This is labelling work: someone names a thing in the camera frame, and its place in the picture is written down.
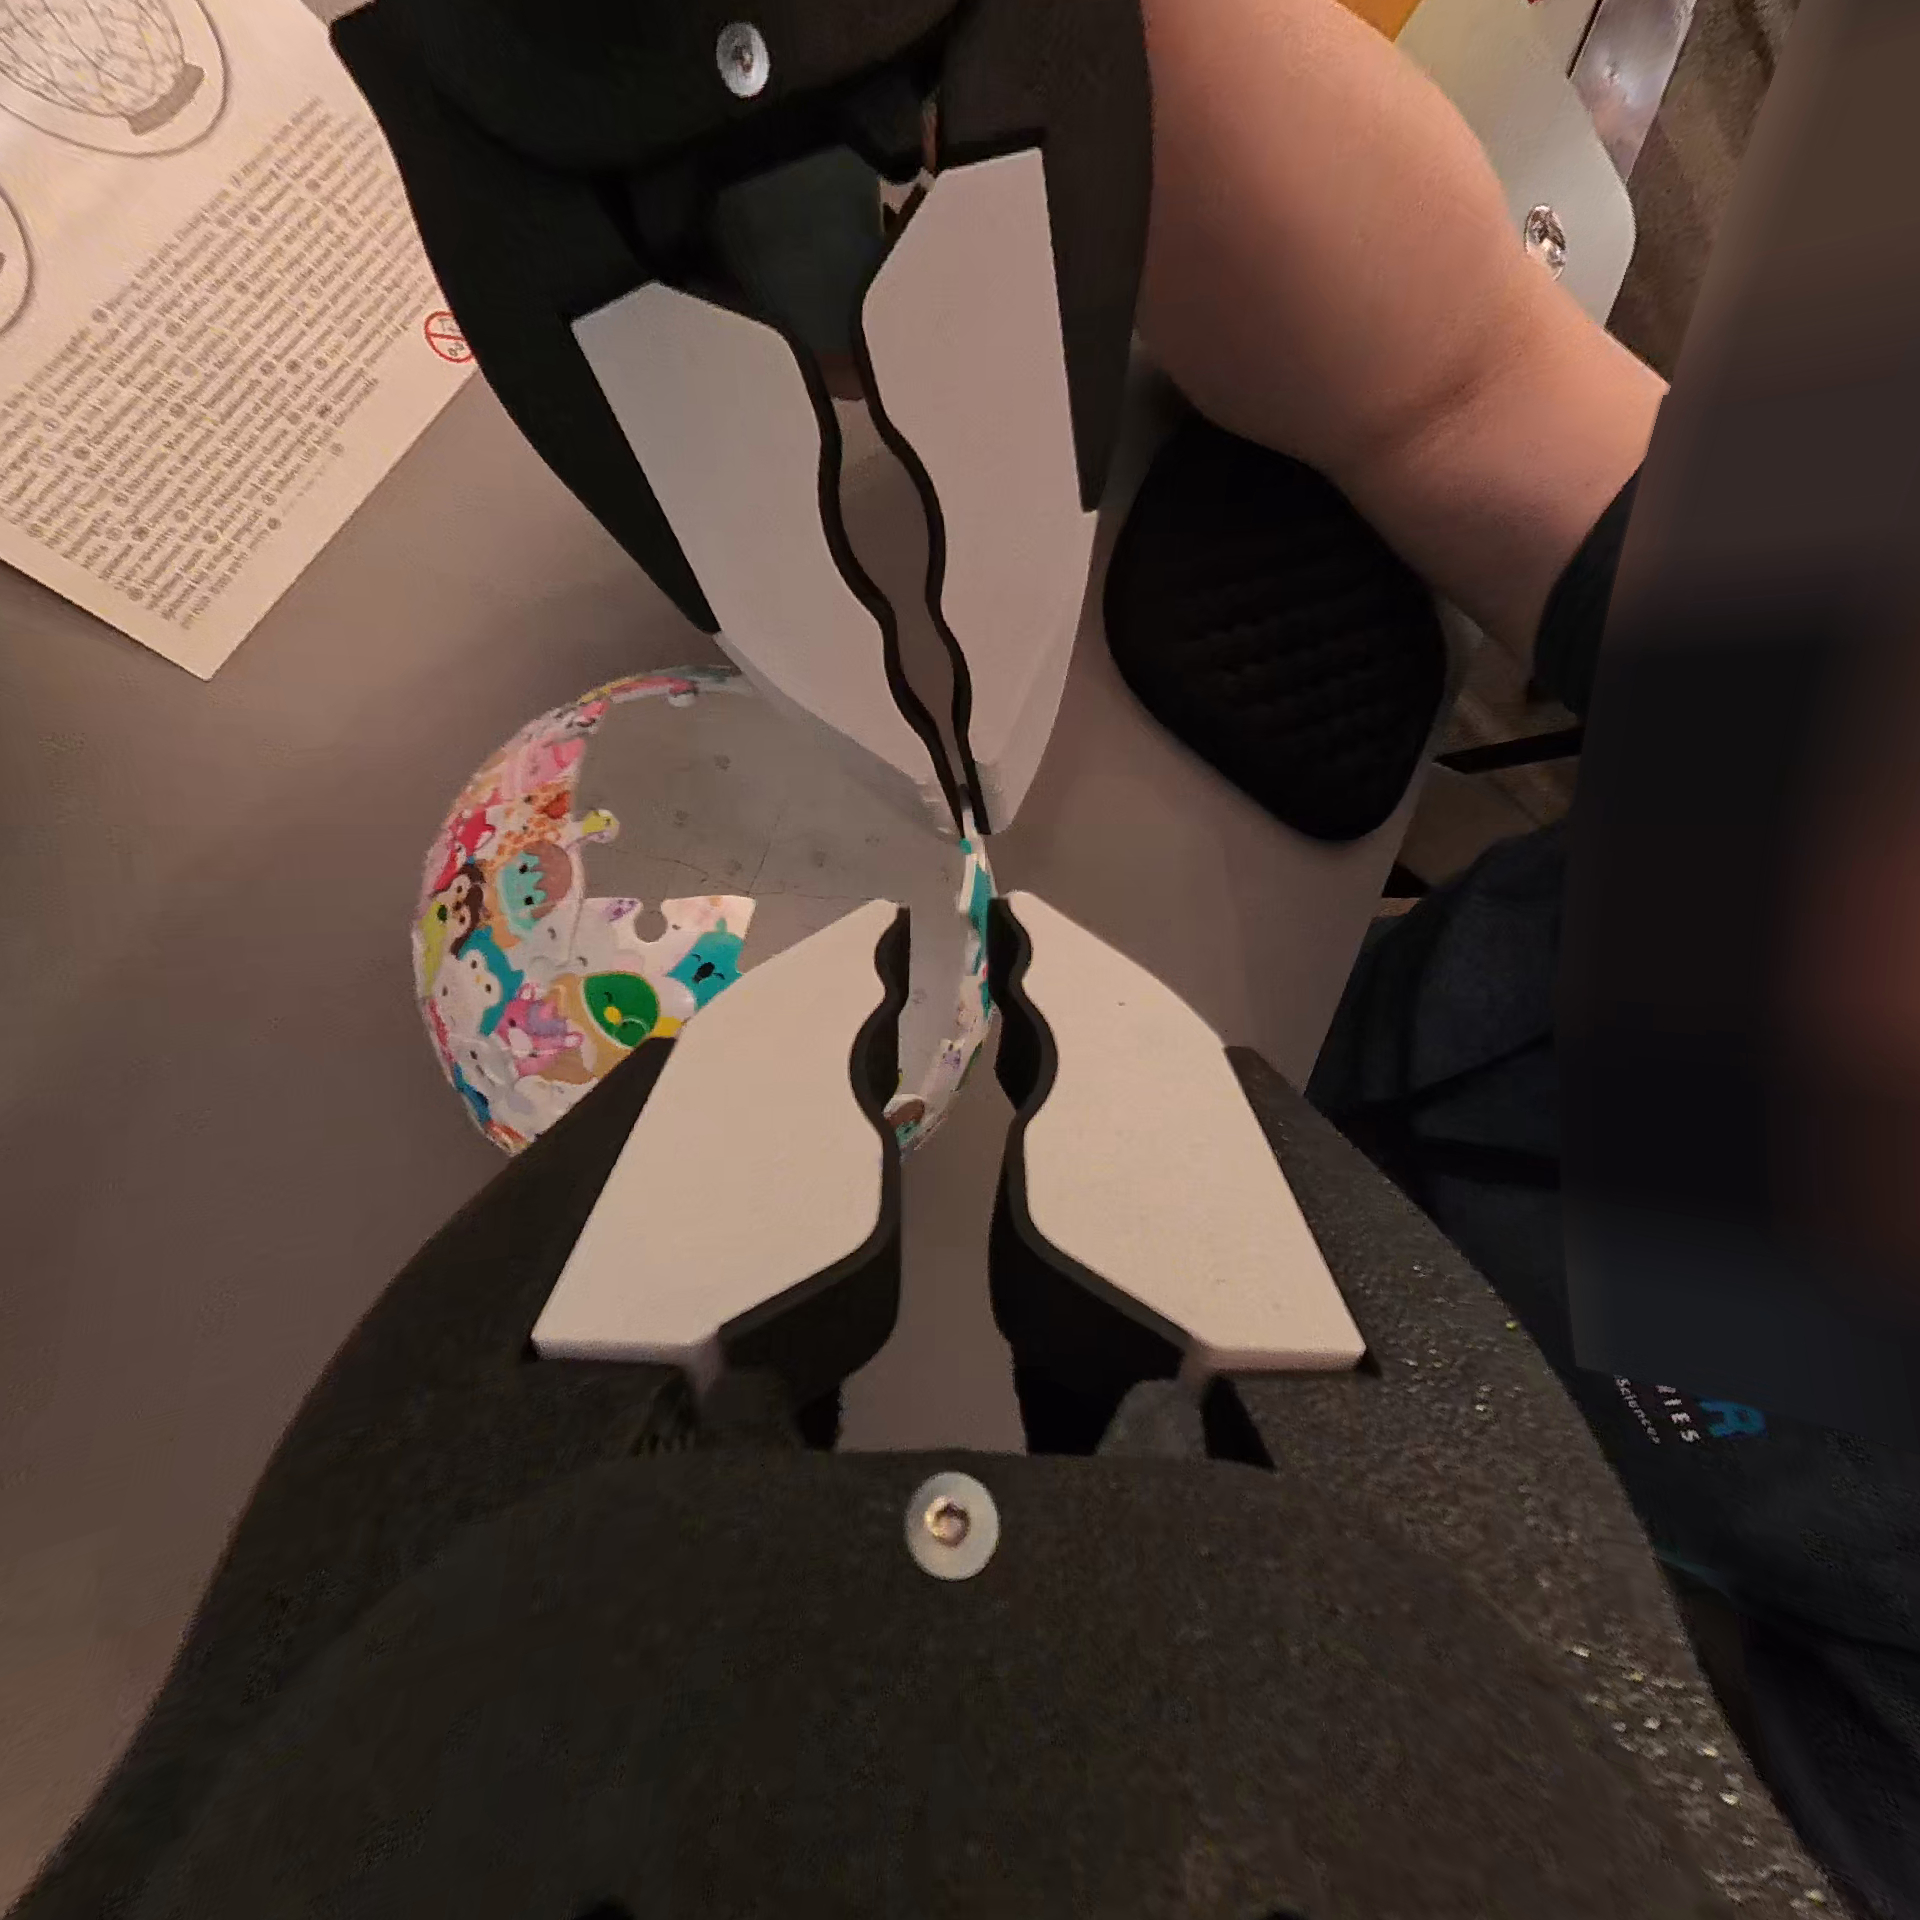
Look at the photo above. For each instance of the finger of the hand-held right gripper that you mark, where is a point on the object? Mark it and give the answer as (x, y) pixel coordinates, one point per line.
(720, 451)
(990, 451)

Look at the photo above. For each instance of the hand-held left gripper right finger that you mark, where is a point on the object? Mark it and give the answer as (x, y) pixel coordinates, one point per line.
(1170, 1185)

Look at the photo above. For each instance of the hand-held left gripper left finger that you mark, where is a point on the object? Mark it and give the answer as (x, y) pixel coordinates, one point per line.
(720, 1185)

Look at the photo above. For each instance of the colourful puzzle ball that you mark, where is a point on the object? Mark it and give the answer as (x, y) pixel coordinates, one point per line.
(510, 960)

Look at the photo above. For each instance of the teal white puzzle piece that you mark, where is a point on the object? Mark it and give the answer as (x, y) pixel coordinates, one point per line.
(973, 886)

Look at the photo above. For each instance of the person's right forearm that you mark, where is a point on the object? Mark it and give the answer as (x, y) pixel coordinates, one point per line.
(1348, 301)

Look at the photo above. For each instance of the person in dark shirt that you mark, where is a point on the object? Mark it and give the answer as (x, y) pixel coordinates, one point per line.
(1441, 1049)

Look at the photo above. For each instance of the black wrist rest pad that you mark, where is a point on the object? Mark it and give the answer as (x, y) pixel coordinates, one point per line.
(1276, 630)

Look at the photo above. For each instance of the white instruction leaflet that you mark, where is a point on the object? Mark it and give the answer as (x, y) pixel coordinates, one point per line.
(195, 375)

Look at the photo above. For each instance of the white metal stand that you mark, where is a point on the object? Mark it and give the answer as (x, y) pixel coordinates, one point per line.
(1516, 136)

